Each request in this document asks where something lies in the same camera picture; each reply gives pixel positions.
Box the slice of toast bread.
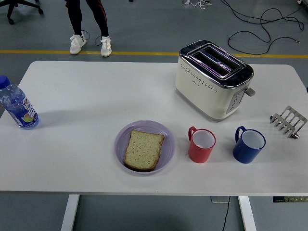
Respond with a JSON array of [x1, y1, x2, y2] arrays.
[[123, 129, 166, 172]]

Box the person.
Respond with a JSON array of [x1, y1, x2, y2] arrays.
[[64, 0, 113, 58]]

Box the dark table control panel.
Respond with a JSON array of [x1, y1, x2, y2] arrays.
[[272, 196, 308, 203]]

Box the silver metal toast rack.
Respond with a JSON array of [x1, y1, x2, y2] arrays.
[[269, 105, 308, 140]]

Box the purple plastic plate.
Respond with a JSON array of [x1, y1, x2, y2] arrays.
[[114, 120, 176, 177]]

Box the black cable under table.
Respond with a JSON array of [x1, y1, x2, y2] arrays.
[[221, 196, 231, 231]]

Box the cream chrome two-slot toaster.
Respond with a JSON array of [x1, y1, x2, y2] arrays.
[[175, 39, 256, 123]]

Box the long black floor cable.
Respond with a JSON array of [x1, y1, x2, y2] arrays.
[[220, 0, 308, 55]]

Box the clear bottle blue cap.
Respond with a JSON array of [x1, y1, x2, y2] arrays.
[[0, 75, 40, 130]]

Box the grey box under table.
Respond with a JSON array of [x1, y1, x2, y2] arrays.
[[210, 196, 231, 204]]

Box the black office chair base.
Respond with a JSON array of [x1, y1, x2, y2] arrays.
[[0, 0, 44, 25]]

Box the blue cup white inside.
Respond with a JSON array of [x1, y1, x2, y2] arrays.
[[232, 126, 267, 165]]

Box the white table leg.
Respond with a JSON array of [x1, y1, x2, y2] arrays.
[[60, 194, 80, 231], [237, 195, 257, 231]]

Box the white floor cables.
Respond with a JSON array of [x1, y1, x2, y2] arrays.
[[181, 0, 212, 10]]

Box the red cup white inside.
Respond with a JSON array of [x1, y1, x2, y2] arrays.
[[187, 126, 217, 164]]

